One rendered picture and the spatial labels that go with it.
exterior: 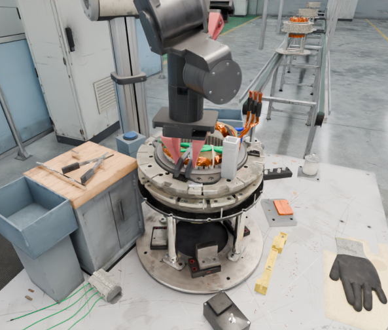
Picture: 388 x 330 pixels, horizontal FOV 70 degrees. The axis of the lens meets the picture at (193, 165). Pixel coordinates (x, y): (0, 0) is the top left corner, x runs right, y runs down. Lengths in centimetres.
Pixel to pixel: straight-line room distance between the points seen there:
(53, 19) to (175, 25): 241
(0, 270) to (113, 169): 150
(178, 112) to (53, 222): 36
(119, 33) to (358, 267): 100
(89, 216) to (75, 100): 225
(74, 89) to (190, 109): 248
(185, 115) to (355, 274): 66
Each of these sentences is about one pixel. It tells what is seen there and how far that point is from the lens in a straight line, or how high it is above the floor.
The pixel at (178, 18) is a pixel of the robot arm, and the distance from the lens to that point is 40.
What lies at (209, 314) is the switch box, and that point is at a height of 82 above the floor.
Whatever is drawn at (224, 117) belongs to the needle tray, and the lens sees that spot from 106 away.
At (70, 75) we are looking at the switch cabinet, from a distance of 283.
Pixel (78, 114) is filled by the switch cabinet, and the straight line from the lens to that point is 295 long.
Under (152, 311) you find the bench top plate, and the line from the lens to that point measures 77.
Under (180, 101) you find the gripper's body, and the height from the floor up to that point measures 130.
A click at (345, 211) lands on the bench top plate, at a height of 78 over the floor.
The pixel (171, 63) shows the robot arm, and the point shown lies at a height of 135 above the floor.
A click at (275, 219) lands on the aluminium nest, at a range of 98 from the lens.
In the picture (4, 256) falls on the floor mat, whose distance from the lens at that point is 220.
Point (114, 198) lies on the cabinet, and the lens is 75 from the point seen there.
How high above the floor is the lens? 145
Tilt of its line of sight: 33 degrees down
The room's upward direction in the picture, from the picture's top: straight up
